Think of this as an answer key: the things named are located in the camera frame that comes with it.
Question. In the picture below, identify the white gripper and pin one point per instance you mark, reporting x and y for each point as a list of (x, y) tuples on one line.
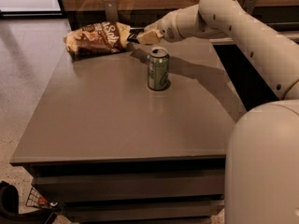
[(164, 28)]

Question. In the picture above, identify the black rxbar chocolate wrapper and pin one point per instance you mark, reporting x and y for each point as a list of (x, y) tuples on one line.
[(133, 33)]

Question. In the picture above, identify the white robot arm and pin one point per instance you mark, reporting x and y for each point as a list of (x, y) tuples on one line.
[(262, 159)]

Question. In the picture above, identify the brown chip bag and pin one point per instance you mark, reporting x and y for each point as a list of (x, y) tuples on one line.
[(98, 38)]

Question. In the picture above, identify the green soda can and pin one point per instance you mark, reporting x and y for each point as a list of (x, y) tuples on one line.
[(158, 66)]

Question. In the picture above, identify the grey drawer cabinet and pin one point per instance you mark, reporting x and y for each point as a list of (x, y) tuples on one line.
[(109, 150)]

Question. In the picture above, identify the left metal wall bracket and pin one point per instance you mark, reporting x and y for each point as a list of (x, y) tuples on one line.
[(111, 10)]

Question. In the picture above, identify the metal wall bracket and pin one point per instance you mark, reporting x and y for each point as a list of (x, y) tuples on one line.
[(111, 10), (249, 5)]

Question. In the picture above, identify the right metal wall bracket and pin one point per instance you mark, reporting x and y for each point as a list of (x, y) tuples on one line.
[(249, 5)]

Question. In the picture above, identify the wire basket on floor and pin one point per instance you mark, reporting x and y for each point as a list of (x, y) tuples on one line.
[(36, 200)]

